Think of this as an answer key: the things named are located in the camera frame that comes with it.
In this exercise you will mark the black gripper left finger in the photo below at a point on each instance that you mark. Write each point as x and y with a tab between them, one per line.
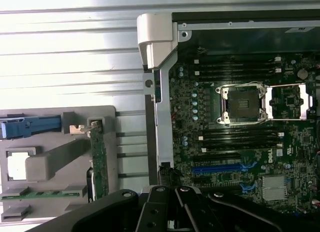
155	212

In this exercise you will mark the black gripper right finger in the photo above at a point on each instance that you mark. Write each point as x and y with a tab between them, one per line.
195	217

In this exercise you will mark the short black expansion slot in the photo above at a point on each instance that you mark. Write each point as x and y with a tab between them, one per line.
203	180

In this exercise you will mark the blue expansion slot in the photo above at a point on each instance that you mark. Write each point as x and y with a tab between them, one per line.
217	169

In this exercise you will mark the silver chipset heatsink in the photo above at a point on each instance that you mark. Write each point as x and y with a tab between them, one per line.
275	188

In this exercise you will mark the black open PC case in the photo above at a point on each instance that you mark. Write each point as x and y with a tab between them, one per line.
165	116

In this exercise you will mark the grey parts rack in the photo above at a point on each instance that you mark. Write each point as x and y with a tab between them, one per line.
50	164

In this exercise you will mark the CPU socket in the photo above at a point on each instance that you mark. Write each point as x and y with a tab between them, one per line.
241	104

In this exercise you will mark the green motherboard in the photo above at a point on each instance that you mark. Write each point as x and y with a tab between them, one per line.
295	141

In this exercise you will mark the silver socket cover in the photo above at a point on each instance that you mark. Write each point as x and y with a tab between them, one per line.
269	104

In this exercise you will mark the silver CPU chip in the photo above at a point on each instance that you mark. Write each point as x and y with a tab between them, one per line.
16	165

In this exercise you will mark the hard disk in blue caddy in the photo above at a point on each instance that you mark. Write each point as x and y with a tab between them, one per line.
37	124

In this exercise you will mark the silver coin cell battery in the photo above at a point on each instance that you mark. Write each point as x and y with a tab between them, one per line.
303	74

